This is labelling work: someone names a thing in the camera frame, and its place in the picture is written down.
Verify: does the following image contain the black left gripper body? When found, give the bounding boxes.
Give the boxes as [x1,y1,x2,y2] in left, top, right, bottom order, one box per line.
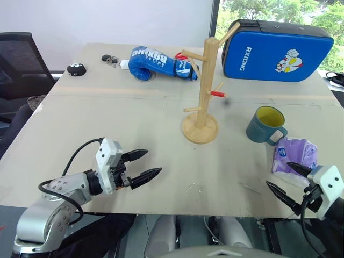
[108,153,132,190]

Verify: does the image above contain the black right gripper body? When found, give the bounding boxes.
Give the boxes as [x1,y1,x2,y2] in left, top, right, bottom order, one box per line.
[297,184,324,214]

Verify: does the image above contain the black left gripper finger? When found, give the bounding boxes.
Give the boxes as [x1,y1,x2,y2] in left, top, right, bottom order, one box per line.
[128,167,163,191]
[122,149,149,163]

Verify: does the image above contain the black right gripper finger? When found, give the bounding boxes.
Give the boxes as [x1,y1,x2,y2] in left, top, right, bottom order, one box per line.
[286,161,314,178]
[265,180,302,216]

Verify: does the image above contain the teal mug yellow inside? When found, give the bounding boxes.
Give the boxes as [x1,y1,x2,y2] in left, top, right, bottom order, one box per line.
[246,106,289,147]

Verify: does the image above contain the wooden mug tree stand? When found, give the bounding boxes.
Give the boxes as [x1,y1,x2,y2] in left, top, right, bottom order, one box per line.
[180,21,241,145]

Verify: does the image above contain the purple tissue pack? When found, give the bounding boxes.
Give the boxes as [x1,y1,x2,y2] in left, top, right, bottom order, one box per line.
[271,137,320,187]

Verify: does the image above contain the grey rounded shape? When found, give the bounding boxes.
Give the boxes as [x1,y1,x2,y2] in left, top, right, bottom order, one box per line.
[217,216,254,251]
[146,214,178,258]

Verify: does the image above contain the grey curved robot body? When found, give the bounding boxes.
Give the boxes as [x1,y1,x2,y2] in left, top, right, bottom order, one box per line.
[160,245,286,258]

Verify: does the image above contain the blue boxing glove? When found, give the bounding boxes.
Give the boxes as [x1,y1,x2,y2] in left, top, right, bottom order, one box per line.
[128,46,200,82]

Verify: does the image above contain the black object with white paper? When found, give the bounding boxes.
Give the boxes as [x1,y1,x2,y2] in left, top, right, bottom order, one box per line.
[325,70,344,89]

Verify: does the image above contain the black key fob with keys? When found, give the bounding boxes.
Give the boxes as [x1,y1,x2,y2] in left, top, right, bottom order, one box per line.
[101,54,119,66]

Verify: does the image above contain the black round object white dots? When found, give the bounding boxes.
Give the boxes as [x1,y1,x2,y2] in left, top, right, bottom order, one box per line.
[66,62,88,77]

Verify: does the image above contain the speckled grey cloth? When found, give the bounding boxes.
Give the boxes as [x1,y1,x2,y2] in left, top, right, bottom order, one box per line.
[26,95,47,111]

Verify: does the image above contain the dark blue seat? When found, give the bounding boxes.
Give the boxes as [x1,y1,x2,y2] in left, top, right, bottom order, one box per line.
[0,103,36,160]

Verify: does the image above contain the blue kick pad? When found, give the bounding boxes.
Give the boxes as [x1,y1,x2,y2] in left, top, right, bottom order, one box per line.
[221,18,335,83]

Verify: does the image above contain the black mesh office chair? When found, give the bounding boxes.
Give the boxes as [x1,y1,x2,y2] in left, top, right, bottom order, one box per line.
[0,32,59,123]

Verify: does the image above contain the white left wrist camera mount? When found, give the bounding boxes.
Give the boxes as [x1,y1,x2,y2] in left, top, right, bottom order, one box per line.
[95,138,125,196]

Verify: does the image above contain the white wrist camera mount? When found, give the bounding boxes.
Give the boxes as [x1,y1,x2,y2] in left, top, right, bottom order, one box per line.
[95,138,125,196]
[306,164,344,221]

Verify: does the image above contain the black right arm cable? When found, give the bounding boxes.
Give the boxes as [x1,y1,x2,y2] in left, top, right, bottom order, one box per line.
[299,188,326,258]

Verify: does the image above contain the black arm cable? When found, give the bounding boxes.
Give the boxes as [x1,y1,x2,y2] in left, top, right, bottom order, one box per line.
[299,188,326,258]
[38,137,105,225]

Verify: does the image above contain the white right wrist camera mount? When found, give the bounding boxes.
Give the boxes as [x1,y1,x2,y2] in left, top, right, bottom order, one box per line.
[306,164,344,221]

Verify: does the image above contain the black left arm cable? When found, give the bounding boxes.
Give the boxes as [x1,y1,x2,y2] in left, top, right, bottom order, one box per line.
[38,137,105,225]

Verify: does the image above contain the dark window frame post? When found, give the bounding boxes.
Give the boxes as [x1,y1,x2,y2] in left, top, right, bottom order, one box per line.
[209,0,221,49]

